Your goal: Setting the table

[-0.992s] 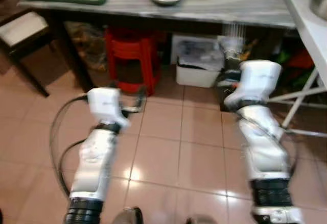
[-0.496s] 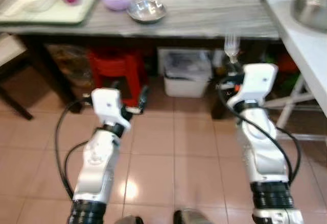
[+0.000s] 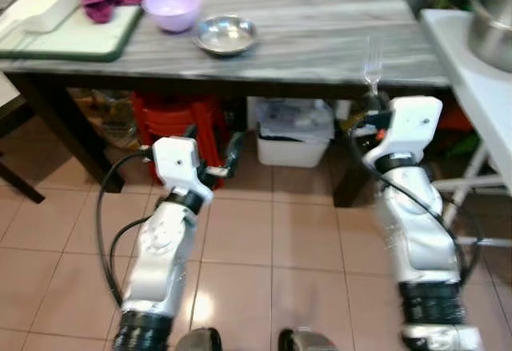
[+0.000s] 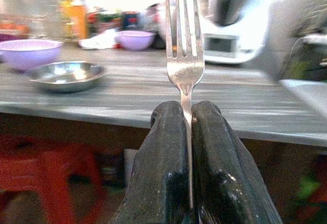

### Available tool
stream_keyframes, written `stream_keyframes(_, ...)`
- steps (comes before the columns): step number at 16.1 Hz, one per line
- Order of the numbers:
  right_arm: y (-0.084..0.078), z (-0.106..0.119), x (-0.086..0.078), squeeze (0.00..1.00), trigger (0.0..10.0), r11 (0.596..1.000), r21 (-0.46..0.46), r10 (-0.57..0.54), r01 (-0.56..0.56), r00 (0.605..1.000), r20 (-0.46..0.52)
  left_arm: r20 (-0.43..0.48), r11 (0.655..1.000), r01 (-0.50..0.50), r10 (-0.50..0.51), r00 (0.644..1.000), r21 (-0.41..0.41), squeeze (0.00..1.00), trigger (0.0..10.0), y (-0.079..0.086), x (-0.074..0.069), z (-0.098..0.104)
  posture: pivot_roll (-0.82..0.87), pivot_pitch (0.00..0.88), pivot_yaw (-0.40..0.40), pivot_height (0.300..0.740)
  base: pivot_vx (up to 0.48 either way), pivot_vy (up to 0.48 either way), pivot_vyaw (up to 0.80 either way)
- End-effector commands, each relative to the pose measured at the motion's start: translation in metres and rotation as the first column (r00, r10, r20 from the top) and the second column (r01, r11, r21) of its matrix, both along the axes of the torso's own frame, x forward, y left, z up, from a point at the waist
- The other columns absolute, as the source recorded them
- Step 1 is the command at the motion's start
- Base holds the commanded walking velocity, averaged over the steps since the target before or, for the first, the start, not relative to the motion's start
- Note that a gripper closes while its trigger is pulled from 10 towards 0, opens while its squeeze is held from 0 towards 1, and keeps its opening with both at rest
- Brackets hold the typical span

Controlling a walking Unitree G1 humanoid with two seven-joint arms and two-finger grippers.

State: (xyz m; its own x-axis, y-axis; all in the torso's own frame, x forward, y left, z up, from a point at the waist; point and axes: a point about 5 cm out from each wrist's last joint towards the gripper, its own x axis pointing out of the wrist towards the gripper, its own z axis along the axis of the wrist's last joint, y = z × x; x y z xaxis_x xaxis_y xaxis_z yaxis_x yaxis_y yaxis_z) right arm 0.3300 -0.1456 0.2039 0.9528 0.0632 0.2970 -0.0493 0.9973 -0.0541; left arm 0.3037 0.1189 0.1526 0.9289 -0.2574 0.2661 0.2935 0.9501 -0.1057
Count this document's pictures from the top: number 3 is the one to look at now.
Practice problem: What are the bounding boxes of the red plastic stool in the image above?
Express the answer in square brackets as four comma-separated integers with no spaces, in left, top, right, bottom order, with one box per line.
[131,92,230,185]

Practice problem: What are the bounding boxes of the white storage bin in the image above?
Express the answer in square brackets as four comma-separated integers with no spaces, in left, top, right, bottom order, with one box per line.
[255,97,336,169]

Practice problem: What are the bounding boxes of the white folding table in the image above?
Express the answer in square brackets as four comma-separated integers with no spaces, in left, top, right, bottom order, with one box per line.
[419,8,512,248]

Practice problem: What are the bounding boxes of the shallow steel dish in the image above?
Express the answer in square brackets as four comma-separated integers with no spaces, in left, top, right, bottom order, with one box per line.
[191,14,260,57]

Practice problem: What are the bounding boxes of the large steel mixing bowl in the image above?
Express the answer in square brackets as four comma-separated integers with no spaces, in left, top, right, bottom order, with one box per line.
[467,0,512,73]

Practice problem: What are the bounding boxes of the green cutting board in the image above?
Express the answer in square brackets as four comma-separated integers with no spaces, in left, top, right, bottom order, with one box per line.
[0,5,146,63]

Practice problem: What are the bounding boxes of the black robot left foot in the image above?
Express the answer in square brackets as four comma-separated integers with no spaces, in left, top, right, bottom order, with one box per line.
[174,327,224,351]

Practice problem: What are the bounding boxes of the black robot foot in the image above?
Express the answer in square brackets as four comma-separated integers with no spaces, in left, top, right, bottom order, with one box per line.
[174,327,224,351]
[278,328,342,351]

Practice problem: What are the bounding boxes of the black robot right foot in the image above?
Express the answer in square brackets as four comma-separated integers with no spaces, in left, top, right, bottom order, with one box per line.
[278,328,342,351]

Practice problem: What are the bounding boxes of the white plastic scoop tray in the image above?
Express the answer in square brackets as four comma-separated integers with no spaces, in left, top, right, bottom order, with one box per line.
[0,0,87,34]

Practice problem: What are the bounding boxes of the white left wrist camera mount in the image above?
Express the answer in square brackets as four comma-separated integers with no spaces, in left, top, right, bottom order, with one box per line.
[151,136,202,195]

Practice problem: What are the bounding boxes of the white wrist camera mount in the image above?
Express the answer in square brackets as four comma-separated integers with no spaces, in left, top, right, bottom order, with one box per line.
[151,136,202,195]
[375,96,444,165]

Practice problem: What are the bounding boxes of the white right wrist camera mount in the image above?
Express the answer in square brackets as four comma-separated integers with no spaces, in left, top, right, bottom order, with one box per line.
[375,96,444,165]

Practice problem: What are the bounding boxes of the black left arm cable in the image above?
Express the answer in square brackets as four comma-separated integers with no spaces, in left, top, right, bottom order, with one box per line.
[95,146,158,309]

